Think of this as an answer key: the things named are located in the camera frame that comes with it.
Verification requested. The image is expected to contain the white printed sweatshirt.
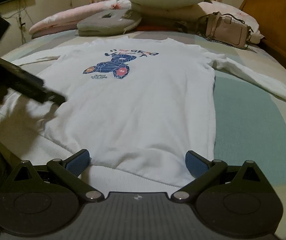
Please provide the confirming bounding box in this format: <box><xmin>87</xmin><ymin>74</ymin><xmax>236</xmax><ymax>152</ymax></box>
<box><xmin>0</xmin><ymin>36</ymin><xmax>286</xmax><ymax>188</ymax></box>

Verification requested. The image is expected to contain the pink floral folded quilt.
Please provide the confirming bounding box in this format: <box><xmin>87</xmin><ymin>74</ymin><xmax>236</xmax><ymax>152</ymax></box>
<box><xmin>29</xmin><ymin>0</ymin><xmax>264</xmax><ymax>44</ymax></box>

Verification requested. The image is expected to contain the grey donut cushion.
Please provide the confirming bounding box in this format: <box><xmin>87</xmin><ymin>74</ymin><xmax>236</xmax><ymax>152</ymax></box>
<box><xmin>77</xmin><ymin>9</ymin><xmax>142</xmax><ymax>36</ymax></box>

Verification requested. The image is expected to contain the pink leather handbag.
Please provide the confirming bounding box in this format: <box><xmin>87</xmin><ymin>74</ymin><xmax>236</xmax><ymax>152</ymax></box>
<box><xmin>196</xmin><ymin>11</ymin><xmax>251</xmax><ymax>49</ymax></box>

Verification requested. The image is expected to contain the black wall cable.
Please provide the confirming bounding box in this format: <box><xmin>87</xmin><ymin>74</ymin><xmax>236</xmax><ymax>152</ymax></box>
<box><xmin>0</xmin><ymin>0</ymin><xmax>37</xmax><ymax>45</ymax></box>

